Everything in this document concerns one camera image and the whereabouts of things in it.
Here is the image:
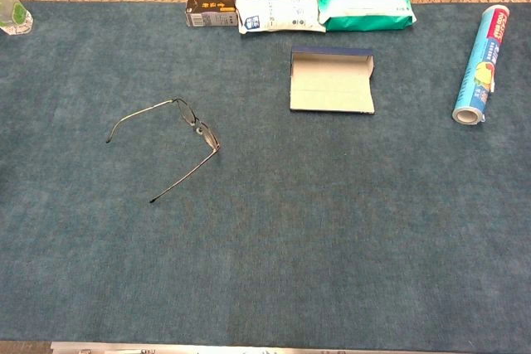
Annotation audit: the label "aluminium table edge rail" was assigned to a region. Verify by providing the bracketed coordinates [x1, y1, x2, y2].
[50, 341, 531, 354]

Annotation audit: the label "green wet wipes pack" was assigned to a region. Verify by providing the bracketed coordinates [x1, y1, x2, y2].
[318, 0, 417, 32]

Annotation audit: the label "blue cling film roll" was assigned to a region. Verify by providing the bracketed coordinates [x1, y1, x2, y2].
[451, 3, 511, 126]

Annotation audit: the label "blue felt table cloth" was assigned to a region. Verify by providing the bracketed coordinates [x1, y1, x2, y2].
[0, 0, 531, 347]

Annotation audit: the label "white plastic wipes pack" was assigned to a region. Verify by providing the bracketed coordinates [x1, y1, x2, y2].
[235, 0, 327, 35]

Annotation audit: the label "clear bottle with green label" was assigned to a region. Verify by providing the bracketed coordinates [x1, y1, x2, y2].
[0, 0, 34, 36]

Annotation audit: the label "thin metal-frame eyeglasses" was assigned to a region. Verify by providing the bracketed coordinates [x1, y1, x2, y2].
[105, 98, 222, 204]

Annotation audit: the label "small black carton box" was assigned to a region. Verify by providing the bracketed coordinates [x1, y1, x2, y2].
[185, 0, 240, 28]

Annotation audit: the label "open cardboard box, blue outside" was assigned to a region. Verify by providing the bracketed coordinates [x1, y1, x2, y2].
[289, 46, 377, 115]

